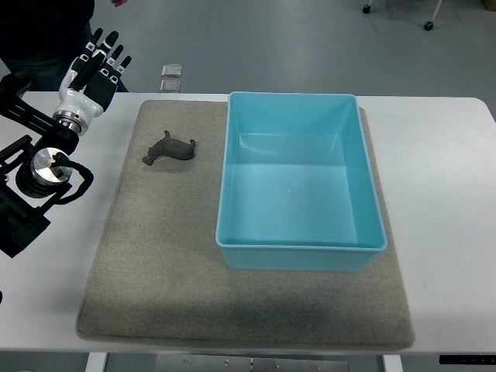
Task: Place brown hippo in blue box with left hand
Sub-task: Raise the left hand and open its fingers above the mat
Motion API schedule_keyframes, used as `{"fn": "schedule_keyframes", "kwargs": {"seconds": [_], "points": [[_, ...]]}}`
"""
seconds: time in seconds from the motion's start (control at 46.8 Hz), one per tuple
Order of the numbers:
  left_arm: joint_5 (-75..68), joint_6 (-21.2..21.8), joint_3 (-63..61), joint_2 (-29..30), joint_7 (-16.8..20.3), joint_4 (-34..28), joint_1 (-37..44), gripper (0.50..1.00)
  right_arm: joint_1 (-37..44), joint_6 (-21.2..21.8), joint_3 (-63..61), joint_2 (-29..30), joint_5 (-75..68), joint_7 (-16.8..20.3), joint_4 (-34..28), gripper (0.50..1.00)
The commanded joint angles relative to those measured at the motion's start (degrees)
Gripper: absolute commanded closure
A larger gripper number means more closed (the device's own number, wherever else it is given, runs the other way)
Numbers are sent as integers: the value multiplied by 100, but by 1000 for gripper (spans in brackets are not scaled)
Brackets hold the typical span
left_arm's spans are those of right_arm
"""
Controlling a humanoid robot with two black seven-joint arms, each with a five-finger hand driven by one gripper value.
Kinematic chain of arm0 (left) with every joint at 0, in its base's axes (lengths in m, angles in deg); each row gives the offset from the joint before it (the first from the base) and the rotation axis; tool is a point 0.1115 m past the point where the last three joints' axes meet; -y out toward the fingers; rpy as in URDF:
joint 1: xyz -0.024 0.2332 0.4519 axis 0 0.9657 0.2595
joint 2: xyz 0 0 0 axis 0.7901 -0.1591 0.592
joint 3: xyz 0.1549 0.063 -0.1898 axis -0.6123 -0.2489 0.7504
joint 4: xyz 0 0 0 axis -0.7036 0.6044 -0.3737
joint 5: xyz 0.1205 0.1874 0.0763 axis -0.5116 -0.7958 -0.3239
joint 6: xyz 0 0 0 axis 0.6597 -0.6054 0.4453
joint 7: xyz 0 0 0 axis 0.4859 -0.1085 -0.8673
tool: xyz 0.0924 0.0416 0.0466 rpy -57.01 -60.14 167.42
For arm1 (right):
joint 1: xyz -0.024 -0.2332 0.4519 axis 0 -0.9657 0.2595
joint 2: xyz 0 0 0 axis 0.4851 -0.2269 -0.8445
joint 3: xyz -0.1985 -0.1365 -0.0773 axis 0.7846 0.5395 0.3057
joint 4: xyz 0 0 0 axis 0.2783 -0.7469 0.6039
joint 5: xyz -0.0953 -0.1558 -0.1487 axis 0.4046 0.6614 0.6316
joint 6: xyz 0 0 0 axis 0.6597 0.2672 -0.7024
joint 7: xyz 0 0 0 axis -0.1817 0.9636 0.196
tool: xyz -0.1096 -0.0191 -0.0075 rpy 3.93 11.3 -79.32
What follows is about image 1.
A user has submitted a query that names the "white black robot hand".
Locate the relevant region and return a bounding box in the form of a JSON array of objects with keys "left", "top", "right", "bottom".
[{"left": 53, "top": 28, "right": 132, "bottom": 136}]

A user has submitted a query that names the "brown hippo toy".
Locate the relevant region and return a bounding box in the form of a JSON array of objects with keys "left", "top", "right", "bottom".
[{"left": 142, "top": 130, "right": 196, "bottom": 166}]

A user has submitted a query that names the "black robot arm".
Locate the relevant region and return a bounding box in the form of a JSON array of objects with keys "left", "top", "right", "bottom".
[{"left": 1, "top": 72, "right": 94, "bottom": 258}]

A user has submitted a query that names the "blue plastic box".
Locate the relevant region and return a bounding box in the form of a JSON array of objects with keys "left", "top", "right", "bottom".
[{"left": 215, "top": 91, "right": 388, "bottom": 271}]

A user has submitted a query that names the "person in dark clothes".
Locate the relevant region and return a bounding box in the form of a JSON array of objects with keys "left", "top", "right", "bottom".
[{"left": 0, "top": 0, "right": 129, "bottom": 93}]

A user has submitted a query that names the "lower silver floor outlet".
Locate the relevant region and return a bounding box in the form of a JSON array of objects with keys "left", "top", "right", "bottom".
[{"left": 160, "top": 79, "right": 181, "bottom": 93}]

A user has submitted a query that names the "silver floor outlet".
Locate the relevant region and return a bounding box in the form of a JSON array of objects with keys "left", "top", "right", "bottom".
[
  {"left": 160, "top": 79, "right": 181, "bottom": 93},
  {"left": 161, "top": 64, "right": 182, "bottom": 78}
]

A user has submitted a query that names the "upper silver floor outlet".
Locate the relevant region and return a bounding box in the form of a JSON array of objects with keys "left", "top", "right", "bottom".
[{"left": 161, "top": 64, "right": 182, "bottom": 78}]

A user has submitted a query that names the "grey felt mat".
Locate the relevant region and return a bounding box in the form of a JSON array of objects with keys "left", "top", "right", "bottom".
[{"left": 76, "top": 100, "right": 415, "bottom": 351}]

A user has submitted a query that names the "black table control panel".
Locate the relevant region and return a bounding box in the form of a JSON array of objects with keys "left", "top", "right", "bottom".
[{"left": 439, "top": 354, "right": 496, "bottom": 366}]

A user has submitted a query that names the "grey metal table frame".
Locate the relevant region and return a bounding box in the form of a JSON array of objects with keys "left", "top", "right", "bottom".
[{"left": 84, "top": 353, "right": 404, "bottom": 371}]

